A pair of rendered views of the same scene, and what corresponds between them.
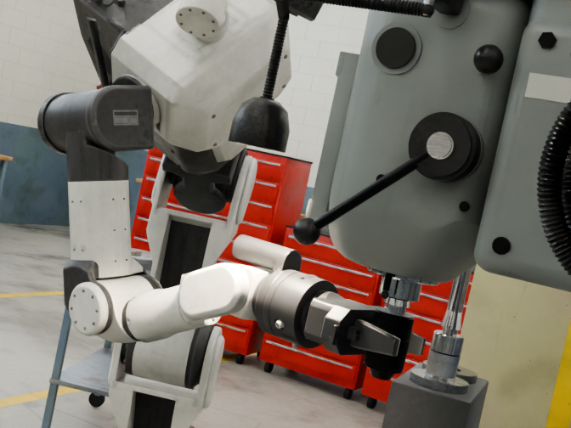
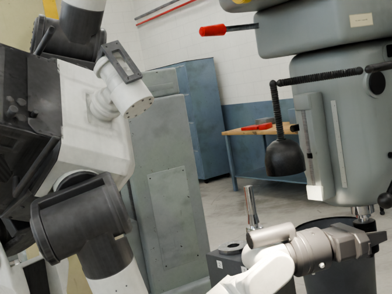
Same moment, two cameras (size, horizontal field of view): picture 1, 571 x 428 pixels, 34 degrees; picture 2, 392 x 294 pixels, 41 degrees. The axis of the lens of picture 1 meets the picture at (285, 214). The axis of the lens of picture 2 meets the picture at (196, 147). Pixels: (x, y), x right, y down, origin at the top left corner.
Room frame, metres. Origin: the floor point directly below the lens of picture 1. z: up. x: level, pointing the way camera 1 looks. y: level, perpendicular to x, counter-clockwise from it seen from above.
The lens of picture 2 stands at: (0.77, 0.92, 1.60)
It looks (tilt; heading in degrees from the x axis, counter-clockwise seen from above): 7 degrees down; 303
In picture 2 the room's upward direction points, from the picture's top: 10 degrees counter-clockwise
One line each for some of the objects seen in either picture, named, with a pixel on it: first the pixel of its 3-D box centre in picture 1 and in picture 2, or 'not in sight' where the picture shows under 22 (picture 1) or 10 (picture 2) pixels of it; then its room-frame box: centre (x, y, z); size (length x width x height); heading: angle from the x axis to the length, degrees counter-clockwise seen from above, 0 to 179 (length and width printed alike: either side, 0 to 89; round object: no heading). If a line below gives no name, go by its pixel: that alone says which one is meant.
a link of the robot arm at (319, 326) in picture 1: (329, 320); (328, 247); (1.15, -0.08, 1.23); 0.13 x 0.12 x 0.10; 140
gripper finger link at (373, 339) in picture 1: (373, 340); (374, 239); (1.06, -0.13, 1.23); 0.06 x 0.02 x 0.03; 50
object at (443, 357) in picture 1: (443, 358); not in sight; (1.42, -0.28, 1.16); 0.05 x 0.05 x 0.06
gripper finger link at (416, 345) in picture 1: (403, 339); not in sight; (1.11, -0.17, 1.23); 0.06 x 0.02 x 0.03; 50
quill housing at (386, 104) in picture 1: (436, 137); (352, 123); (1.08, -0.15, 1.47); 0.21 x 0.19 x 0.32; 155
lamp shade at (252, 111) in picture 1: (262, 122); (283, 155); (1.16, 0.05, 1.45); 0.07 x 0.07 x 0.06
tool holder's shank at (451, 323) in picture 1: (457, 298); (251, 206); (1.42, -0.28, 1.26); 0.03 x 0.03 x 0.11
